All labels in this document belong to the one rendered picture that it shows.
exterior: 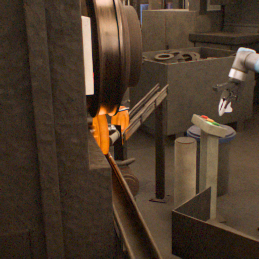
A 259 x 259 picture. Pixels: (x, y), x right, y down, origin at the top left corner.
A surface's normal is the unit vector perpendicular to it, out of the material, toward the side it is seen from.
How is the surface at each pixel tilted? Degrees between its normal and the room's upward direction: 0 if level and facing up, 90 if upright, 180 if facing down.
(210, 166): 90
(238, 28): 68
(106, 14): 58
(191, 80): 90
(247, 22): 90
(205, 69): 90
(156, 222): 0
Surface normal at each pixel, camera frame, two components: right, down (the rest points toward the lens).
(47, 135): 0.25, 0.28
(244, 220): -0.03, -0.96
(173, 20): -0.83, 0.18
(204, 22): 0.56, 0.23
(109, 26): 0.22, -0.12
